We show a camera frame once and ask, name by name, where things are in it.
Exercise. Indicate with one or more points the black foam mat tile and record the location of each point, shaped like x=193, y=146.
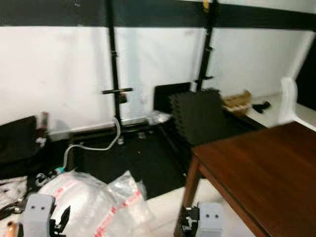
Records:
x=197, y=116

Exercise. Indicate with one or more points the crumpled clear plastic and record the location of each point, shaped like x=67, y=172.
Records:
x=158, y=117

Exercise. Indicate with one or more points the black flat panel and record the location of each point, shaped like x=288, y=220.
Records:
x=164, y=96

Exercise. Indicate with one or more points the brown wooden table leg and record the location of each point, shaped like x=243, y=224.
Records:
x=187, y=187

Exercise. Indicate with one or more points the small black object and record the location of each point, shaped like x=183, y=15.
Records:
x=261, y=106

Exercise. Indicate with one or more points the large clear bubble wrap bag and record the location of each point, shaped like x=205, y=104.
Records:
x=84, y=195

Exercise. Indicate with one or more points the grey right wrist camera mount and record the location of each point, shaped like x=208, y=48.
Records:
x=211, y=219

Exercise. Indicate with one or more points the black slanted pole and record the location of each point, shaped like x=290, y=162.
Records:
x=208, y=49

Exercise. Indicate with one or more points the copper coloured tube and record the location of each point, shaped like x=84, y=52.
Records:
x=13, y=230

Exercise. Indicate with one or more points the clear bag with red print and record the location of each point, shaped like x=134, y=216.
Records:
x=128, y=197

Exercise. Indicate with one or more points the yellow tag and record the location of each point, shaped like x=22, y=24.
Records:
x=206, y=5

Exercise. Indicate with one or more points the black base platform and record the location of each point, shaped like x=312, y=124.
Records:
x=128, y=158

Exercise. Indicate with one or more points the black upright pole with crossbar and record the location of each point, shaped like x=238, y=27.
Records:
x=113, y=59

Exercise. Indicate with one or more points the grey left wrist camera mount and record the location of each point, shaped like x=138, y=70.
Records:
x=38, y=212

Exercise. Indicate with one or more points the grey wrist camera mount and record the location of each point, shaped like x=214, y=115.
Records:
x=211, y=219
x=38, y=212

